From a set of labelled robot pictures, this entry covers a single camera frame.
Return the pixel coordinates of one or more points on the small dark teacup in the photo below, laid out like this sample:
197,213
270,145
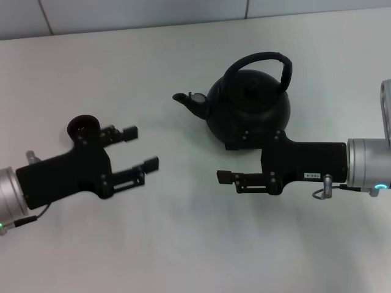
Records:
84,119

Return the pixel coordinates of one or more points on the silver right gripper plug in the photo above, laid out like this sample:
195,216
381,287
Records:
328,184

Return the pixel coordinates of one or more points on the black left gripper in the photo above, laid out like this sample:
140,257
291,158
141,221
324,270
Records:
61,174

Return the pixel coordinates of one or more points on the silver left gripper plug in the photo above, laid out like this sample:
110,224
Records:
31,157

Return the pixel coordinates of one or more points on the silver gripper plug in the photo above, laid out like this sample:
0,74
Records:
31,157
328,184

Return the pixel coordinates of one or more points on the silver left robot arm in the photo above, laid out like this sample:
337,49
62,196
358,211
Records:
10,195

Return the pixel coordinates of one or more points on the black round teapot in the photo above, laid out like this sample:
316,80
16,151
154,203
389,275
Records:
250,103

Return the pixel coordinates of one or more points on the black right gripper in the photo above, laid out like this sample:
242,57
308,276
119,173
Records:
305,161

